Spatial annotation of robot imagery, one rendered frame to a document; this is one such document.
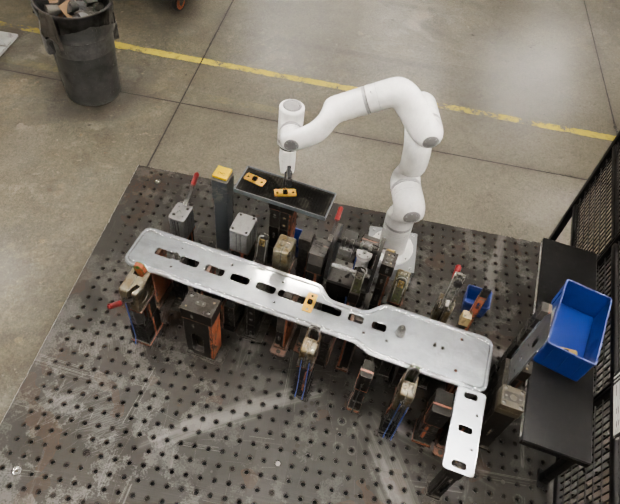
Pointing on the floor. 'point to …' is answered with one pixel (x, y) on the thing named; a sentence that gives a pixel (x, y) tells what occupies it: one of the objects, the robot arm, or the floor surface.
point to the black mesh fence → (612, 298)
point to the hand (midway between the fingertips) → (286, 175)
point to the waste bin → (82, 47)
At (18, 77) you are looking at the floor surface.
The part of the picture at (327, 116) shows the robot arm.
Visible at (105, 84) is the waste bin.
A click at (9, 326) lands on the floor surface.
